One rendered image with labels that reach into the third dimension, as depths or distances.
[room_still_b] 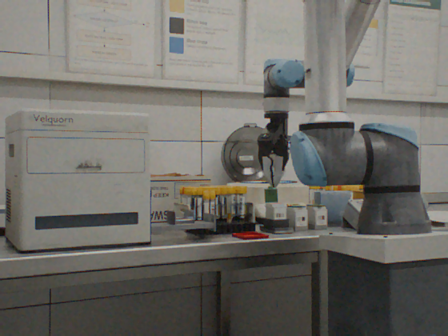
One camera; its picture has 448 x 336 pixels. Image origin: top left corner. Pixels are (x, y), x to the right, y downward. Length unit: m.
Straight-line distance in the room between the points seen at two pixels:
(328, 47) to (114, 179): 0.54
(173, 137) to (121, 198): 0.76
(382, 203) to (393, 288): 0.18
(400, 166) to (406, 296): 0.26
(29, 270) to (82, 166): 0.24
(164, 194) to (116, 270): 0.41
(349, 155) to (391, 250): 0.21
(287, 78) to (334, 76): 0.33
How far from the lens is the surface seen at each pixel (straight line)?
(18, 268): 1.25
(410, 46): 2.65
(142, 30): 2.03
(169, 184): 1.66
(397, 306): 1.19
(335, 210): 1.74
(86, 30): 1.98
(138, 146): 1.33
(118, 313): 2.04
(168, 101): 2.04
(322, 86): 1.22
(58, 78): 1.91
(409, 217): 1.23
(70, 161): 1.29
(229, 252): 1.38
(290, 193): 1.83
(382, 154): 1.23
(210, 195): 1.50
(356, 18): 1.43
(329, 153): 1.19
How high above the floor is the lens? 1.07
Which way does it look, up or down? 1 degrees down
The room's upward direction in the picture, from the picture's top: straight up
